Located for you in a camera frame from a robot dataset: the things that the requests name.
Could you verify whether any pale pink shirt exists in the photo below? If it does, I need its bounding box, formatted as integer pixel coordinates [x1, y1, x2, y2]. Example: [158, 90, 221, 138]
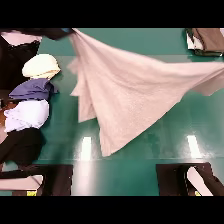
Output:
[67, 28, 224, 158]

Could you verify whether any blue garment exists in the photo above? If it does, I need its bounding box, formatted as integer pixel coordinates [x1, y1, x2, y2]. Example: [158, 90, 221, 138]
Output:
[8, 77, 60, 102]

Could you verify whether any white garment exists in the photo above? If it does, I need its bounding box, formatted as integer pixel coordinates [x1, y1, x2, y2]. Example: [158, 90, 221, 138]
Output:
[186, 32, 205, 51]
[3, 98, 51, 134]

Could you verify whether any cream garment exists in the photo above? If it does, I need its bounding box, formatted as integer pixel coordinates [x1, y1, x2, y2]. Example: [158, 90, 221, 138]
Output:
[21, 53, 62, 81]

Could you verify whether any black garment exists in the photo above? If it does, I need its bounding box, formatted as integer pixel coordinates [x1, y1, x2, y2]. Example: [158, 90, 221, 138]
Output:
[0, 127, 47, 168]
[0, 35, 42, 91]

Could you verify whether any brown garment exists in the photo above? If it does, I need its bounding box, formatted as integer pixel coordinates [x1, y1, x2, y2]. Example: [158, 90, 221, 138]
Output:
[191, 27, 224, 54]

